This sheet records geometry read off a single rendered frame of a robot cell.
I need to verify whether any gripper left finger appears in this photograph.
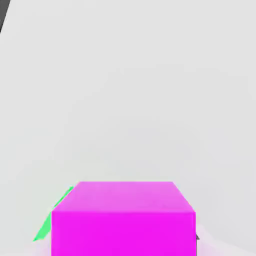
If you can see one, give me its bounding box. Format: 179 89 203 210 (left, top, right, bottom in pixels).
17 238 52 256

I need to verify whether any small green cube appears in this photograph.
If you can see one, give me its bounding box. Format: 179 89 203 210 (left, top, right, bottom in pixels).
32 185 74 243

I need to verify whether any small magenta cube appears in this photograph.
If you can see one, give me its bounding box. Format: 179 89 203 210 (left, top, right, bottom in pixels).
51 181 197 256

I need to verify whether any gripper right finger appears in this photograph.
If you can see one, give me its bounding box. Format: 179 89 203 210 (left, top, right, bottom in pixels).
195 223 250 256

